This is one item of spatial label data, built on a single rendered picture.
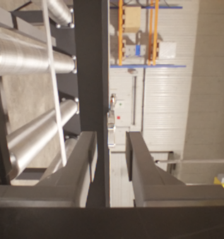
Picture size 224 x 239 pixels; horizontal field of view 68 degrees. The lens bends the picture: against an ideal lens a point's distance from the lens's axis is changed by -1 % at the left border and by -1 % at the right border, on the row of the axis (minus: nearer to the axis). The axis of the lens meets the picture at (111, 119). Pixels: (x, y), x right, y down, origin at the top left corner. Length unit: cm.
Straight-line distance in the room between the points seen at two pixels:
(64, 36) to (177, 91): 907
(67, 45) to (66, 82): 25
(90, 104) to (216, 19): 1073
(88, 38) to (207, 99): 1058
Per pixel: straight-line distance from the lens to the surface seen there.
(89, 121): 36
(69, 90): 130
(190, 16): 1046
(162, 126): 1025
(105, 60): 27
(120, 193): 1205
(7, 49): 52
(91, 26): 36
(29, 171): 165
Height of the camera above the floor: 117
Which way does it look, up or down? level
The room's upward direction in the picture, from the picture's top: 90 degrees clockwise
